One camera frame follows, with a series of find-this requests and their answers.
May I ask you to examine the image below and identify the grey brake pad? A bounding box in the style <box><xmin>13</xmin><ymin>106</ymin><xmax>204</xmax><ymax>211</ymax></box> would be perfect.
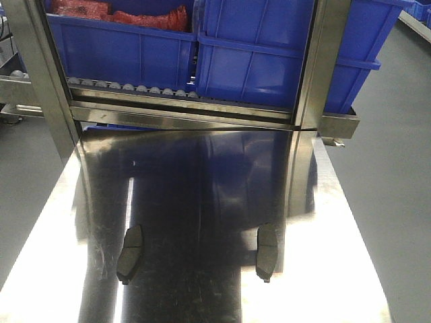
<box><xmin>255</xmin><ymin>223</ymin><xmax>278</xmax><ymax>283</ymax></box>
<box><xmin>117</xmin><ymin>224</ymin><xmax>144</xmax><ymax>285</ymax></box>

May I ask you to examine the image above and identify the roller conveyor track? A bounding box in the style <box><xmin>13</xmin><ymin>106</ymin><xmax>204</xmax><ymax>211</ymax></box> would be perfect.
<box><xmin>67</xmin><ymin>77</ymin><xmax>199</xmax><ymax>99</ymax></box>

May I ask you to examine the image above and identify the red mesh bag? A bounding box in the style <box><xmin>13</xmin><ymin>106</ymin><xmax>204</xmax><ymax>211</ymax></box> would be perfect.
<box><xmin>49</xmin><ymin>1</ymin><xmax>189</xmax><ymax>32</ymax></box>

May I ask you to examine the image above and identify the right blue plastic bin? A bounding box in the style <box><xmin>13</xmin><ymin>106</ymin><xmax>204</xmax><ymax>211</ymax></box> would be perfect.
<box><xmin>196</xmin><ymin>1</ymin><xmax>412</xmax><ymax>114</ymax></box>

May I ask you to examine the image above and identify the stainless steel rack frame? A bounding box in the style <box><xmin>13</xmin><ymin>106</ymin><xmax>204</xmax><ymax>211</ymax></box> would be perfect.
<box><xmin>1</xmin><ymin>1</ymin><xmax>360</xmax><ymax>160</ymax></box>

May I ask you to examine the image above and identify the blue plastic bin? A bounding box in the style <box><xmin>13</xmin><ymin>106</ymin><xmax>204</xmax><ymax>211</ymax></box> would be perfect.
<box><xmin>196</xmin><ymin>1</ymin><xmax>412</xmax><ymax>114</ymax></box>
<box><xmin>44</xmin><ymin>1</ymin><xmax>197</xmax><ymax>89</ymax></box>

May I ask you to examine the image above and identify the left blue plastic bin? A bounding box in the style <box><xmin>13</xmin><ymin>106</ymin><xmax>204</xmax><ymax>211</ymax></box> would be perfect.
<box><xmin>44</xmin><ymin>1</ymin><xmax>197</xmax><ymax>89</ymax></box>

